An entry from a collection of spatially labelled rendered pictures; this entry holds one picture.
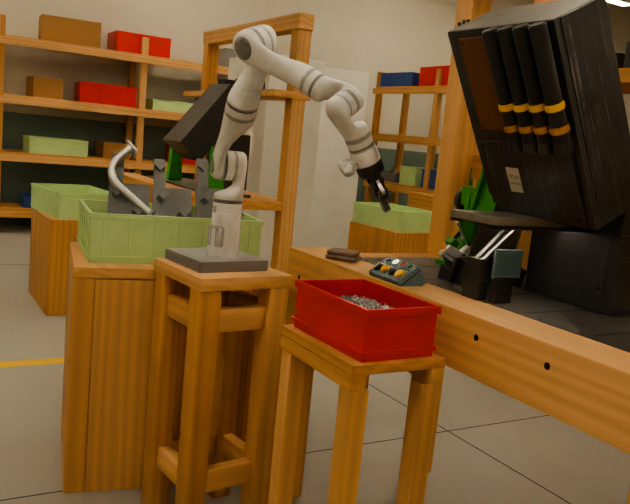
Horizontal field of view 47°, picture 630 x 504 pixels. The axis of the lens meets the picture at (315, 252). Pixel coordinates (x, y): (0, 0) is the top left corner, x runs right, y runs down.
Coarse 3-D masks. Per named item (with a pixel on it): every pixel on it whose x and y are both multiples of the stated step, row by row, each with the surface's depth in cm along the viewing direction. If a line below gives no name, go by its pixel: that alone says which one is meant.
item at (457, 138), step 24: (480, 0) 262; (552, 0) 229; (456, 24) 268; (456, 72) 268; (456, 96) 268; (456, 120) 268; (456, 144) 269; (456, 168) 271; (456, 192) 273; (432, 216) 279; (432, 240) 279; (528, 240) 237
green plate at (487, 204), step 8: (480, 176) 203; (480, 184) 203; (480, 192) 205; (488, 192) 202; (472, 200) 206; (480, 200) 205; (488, 200) 202; (472, 208) 206; (480, 208) 205; (488, 208) 202; (496, 208) 200
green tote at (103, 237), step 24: (96, 216) 243; (120, 216) 246; (144, 216) 249; (168, 216) 253; (192, 216) 297; (96, 240) 245; (120, 240) 248; (144, 240) 251; (168, 240) 254; (192, 240) 258; (240, 240) 264
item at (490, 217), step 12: (456, 216) 186; (468, 216) 182; (480, 216) 178; (492, 216) 177; (504, 216) 181; (516, 216) 184; (528, 216) 188; (492, 228) 177; (504, 228) 177; (516, 228) 179; (528, 228) 181; (540, 228) 184; (552, 228) 186; (564, 228) 188; (576, 228) 190
